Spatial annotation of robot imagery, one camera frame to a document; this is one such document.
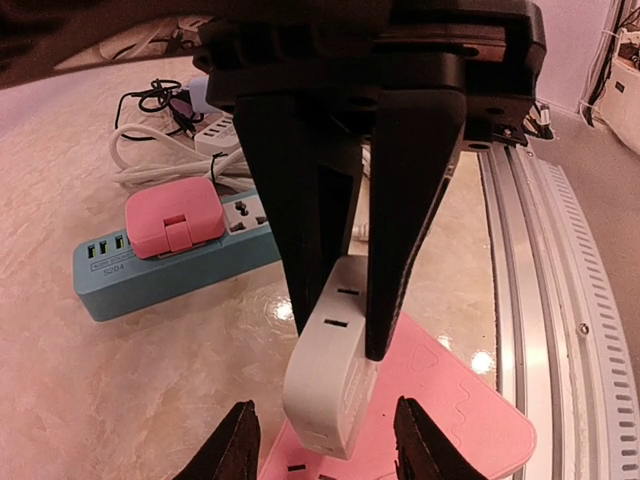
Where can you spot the white plastic basket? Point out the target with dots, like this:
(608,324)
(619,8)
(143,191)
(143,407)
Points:
(619,105)

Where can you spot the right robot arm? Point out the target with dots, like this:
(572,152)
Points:
(40,38)

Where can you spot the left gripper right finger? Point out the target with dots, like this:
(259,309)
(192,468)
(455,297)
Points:
(423,450)

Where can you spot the blue charger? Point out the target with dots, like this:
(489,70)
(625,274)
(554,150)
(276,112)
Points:
(197,89)

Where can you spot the white power strip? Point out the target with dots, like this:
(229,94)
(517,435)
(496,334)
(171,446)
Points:
(219,137)

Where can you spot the pink triangular power strip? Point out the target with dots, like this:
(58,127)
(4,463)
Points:
(489,432)

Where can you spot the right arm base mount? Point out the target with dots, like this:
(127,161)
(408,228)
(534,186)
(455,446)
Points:
(536,124)

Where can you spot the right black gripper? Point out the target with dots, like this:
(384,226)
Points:
(344,54)

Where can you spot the teal power strip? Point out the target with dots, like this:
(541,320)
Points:
(111,281)

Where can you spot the white square adapter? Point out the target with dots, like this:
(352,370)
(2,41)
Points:
(329,380)

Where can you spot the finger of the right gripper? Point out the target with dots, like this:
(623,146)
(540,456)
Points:
(417,135)
(307,170)

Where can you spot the aluminium front rail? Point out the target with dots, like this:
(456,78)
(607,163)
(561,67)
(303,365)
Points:
(562,356)

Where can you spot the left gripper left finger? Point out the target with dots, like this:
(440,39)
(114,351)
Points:
(231,451)

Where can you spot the pink square adapter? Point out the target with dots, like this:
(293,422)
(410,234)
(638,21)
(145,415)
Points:
(174,217)

